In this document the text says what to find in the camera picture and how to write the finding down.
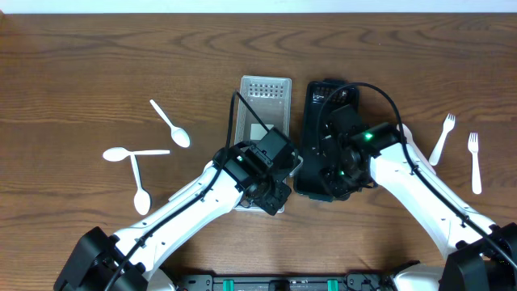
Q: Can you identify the black mesh plastic basket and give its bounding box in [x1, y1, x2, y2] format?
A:
[293, 78, 350, 202]

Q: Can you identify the clear mesh plastic basket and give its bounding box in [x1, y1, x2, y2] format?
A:
[233, 74, 304, 213]

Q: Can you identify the white spoon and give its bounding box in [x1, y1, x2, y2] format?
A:
[168, 161, 213, 202]
[149, 99, 191, 148]

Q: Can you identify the white spoon vertical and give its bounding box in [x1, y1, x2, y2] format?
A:
[130, 154, 151, 215]

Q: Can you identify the white spoon horizontal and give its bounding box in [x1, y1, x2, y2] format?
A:
[102, 147, 170, 162]

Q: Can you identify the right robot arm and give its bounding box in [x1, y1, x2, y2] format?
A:
[320, 122, 516, 290]

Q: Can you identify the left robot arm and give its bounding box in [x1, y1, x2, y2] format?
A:
[53, 142, 303, 291]

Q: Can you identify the pale pink plastic spoon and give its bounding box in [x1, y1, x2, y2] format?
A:
[397, 124, 436, 175]

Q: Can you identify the white fork tilted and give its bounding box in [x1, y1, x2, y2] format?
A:
[428, 113, 456, 166]

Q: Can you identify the white fork far right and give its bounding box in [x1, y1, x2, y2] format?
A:
[468, 132, 482, 195]

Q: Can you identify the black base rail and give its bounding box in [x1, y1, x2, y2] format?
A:
[175, 273, 395, 291]

